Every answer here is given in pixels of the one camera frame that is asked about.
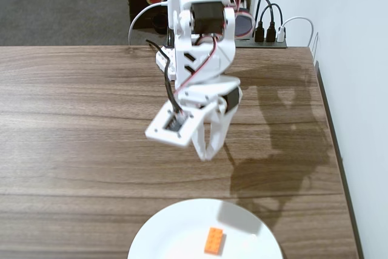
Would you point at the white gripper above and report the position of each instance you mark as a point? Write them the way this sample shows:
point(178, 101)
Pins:
point(219, 119)

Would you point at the orange lego block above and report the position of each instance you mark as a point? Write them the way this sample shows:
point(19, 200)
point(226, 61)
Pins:
point(214, 240)

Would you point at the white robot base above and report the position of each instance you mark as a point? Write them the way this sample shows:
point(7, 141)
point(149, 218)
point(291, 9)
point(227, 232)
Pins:
point(160, 65)

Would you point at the white round plate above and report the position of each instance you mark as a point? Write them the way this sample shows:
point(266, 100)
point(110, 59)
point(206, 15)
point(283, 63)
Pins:
point(169, 237)

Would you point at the black power strip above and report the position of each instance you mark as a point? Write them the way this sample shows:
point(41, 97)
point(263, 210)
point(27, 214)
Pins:
point(260, 45)

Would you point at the dark bag with green print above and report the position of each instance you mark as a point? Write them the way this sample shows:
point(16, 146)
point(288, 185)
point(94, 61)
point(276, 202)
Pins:
point(244, 25)

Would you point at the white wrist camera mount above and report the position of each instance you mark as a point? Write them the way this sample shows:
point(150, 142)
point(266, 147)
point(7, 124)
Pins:
point(157, 133)

